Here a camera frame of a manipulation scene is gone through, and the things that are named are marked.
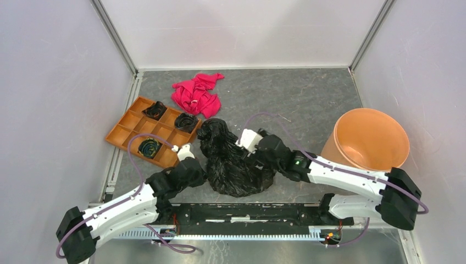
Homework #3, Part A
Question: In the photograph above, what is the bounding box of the black plastic trash bag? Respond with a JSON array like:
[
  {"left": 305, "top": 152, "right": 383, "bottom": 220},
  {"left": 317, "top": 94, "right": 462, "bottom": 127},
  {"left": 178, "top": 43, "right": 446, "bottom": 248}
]
[{"left": 196, "top": 118, "right": 277, "bottom": 197}]

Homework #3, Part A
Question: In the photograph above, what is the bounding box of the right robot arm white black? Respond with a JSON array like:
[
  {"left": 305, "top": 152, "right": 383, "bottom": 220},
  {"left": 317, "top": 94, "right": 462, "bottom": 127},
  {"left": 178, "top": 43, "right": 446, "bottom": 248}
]
[{"left": 236, "top": 129, "right": 429, "bottom": 230}]

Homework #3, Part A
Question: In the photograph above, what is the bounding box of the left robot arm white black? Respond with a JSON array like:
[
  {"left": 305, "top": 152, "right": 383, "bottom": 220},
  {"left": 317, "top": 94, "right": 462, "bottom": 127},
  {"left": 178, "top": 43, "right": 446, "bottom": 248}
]
[{"left": 56, "top": 157, "right": 206, "bottom": 263}]

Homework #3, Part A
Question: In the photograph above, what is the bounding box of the orange trash bin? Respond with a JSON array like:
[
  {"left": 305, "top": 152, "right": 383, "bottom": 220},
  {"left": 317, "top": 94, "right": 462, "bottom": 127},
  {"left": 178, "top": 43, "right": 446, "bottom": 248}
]
[{"left": 320, "top": 108, "right": 410, "bottom": 172}]

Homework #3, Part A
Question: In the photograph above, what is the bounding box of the black bag roll middle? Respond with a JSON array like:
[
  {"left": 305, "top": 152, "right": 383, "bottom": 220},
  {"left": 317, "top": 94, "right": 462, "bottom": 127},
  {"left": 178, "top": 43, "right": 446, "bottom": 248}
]
[{"left": 174, "top": 113, "right": 199, "bottom": 133}]

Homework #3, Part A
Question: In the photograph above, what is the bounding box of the black bag roll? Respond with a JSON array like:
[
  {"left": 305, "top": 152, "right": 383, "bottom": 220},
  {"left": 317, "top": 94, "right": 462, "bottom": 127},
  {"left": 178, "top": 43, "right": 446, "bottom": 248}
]
[
  {"left": 138, "top": 137, "right": 162, "bottom": 159},
  {"left": 141, "top": 101, "right": 168, "bottom": 121},
  {"left": 174, "top": 113, "right": 199, "bottom": 133}
]

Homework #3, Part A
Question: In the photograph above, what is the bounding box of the crumpled red cloth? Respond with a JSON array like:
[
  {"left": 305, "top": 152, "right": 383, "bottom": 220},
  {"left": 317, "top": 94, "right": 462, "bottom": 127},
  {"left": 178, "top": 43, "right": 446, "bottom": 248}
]
[{"left": 171, "top": 73, "right": 224, "bottom": 119}]

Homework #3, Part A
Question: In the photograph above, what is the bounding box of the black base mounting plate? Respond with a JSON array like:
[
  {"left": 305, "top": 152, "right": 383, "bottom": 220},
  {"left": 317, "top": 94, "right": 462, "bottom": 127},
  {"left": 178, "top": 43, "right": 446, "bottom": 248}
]
[{"left": 151, "top": 203, "right": 354, "bottom": 236}]

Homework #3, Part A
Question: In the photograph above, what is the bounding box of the black bag roll front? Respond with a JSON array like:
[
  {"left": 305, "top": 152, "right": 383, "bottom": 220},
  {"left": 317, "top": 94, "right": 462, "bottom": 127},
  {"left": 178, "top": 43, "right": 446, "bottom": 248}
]
[{"left": 138, "top": 137, "right": 162, "bottom": 159}]

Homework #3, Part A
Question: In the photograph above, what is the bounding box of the black bag roll back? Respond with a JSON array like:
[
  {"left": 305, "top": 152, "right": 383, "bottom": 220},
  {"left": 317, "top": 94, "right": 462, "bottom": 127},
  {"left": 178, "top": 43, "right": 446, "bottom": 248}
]
[{"left": 141, "top": 101, "right": 168, "bottom": 121}]

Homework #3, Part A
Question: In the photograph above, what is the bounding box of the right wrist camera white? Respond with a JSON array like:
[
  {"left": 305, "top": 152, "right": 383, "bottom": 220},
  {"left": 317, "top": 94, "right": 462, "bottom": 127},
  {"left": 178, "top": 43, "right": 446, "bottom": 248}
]
[{"left": 235, "top": 129, "right": 263, "bottom": 153}]

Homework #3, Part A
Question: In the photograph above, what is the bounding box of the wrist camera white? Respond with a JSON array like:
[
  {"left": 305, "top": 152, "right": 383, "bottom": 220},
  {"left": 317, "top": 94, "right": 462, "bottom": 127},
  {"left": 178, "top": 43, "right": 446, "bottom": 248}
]
[
  {"left": 235, "top": 129, "right": 263, "bottom": 153},
  {"left": 171, "top": 143, "right": 195, "bottom": 162}
]

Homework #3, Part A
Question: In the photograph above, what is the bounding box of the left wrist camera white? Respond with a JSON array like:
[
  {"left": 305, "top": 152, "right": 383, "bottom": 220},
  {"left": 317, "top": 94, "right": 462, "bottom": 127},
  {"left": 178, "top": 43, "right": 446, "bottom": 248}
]
[{"left": 171, "top": 143, "right": 195, "bottom": 162}]

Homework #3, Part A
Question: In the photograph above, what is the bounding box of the white slotted cable duct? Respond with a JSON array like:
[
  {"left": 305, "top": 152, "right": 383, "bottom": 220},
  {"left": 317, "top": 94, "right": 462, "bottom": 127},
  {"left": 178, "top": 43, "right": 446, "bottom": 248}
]
[{"left": 115, "top": 227, "right": 325, "bottom": 242}]

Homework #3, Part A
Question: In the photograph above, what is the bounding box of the right aluminium corner post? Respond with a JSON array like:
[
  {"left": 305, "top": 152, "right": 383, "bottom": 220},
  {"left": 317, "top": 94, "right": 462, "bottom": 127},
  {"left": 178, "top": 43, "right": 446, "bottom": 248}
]
[{"left": 348, "top": 0, "right": 396, "bottom": 75}]

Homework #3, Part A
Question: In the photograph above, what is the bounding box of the aluminium corner post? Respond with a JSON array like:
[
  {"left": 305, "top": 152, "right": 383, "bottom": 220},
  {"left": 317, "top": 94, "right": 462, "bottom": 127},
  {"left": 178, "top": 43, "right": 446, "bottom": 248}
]
[
  {"left": 348, "top": 0, "right": 396, "bottom": 75},
  {"left": 90, "top": 0, "right": 138, "bottom": 76}
]

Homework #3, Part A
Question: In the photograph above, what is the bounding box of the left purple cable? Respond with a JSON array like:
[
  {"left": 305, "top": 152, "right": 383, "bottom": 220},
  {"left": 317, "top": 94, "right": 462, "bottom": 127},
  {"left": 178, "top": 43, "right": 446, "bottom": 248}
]
[{"left": 55, "top": 133, "right": 179, "bottom": 260}]

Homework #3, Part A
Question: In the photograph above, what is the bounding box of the left aluminium corner post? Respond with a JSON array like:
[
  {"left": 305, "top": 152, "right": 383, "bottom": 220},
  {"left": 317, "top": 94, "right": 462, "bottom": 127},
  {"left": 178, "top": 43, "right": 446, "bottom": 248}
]
[{"left": 90, "top": 0, "right": 138, "bottom": 76}]

